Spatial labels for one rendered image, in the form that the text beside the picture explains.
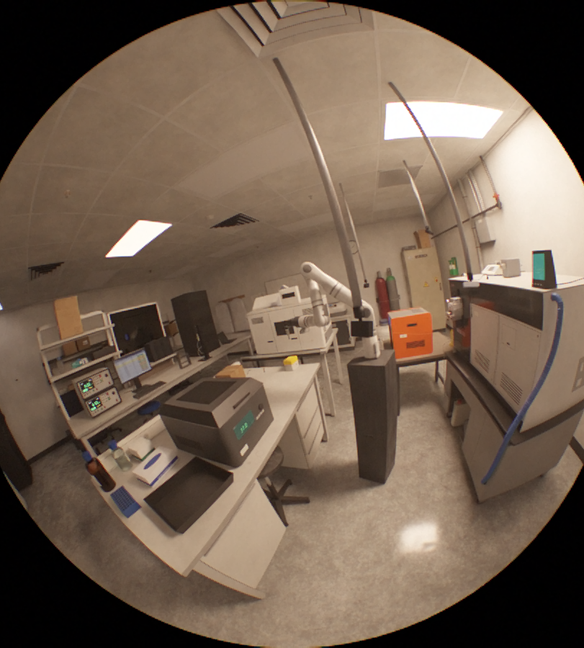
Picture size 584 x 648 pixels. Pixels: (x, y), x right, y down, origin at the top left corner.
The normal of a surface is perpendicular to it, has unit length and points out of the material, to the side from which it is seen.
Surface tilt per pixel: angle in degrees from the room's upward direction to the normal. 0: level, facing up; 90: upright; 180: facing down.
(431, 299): 90
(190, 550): 0
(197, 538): 0
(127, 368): 86
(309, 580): 0
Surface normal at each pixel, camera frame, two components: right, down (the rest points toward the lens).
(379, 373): -0.64, 0.27
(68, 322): 0.91, -0.15
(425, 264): -0.33, 0.23
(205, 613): -0.22, -0.96
